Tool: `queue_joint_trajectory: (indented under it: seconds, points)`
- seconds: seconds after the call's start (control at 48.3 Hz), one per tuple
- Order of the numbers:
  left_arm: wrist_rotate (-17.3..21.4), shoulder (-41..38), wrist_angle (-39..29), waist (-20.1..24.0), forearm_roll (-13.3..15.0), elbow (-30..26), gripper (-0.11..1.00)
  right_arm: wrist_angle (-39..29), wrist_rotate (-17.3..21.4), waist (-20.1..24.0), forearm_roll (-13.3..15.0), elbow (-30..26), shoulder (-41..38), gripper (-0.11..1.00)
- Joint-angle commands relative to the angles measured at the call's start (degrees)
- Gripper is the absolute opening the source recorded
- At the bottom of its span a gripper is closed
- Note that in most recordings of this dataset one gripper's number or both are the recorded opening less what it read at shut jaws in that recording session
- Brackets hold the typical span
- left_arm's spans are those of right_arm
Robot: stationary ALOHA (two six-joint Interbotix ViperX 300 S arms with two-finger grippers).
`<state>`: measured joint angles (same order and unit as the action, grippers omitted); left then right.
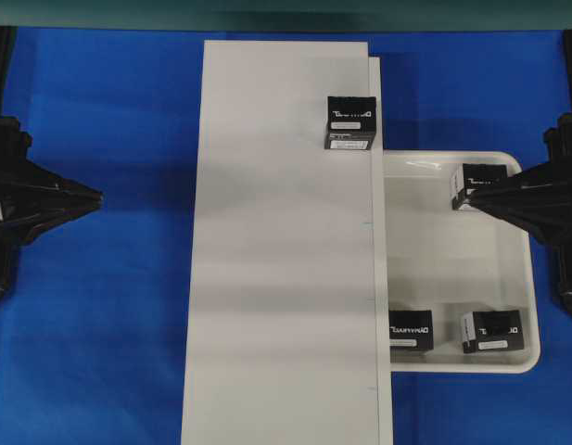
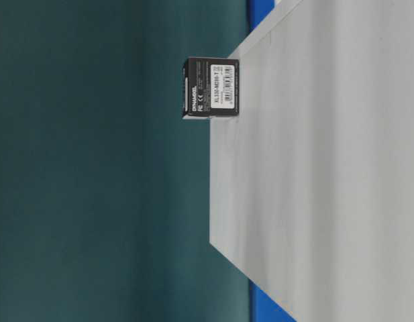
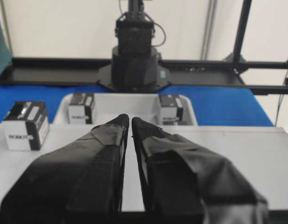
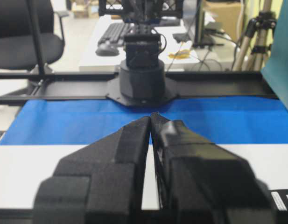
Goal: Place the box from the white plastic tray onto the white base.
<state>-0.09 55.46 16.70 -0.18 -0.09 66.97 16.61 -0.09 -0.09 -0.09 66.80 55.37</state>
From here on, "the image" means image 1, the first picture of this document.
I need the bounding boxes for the white base board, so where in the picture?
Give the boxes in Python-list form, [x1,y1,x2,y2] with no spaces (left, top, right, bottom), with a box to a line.
[181,40,393,444]

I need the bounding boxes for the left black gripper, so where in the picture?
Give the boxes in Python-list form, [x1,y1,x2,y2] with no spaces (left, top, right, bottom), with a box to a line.
[0,117,103,255]

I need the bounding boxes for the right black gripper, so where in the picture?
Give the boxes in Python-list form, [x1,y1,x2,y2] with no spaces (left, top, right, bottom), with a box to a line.
[468,113,572,248]

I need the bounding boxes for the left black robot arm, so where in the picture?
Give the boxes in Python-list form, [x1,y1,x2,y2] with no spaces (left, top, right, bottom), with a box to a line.
[0,26,103,301]

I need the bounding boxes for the black box bottom left tray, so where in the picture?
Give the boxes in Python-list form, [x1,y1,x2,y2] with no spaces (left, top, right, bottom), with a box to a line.
[388,310,434,351]

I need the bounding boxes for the black box bottom right tray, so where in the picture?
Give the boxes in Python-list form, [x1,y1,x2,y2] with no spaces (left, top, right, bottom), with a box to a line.
[461,310,525,354]

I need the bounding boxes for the black box on base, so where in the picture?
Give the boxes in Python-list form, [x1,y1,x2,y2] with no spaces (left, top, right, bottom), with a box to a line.
[324,96,377,151]

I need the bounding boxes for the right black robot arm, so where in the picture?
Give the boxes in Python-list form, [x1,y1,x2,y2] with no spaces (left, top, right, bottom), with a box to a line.
[467,30,572,316]

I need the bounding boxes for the black white box top tray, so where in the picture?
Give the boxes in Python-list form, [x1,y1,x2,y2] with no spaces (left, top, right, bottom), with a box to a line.
[450,163,508,210]

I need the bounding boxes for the blue table cloth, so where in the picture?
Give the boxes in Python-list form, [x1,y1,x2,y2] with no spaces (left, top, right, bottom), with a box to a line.
[0,28,570,444]

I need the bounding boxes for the white plastic tray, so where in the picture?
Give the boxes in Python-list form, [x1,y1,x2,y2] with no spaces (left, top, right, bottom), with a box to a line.
[383,150,540,374]

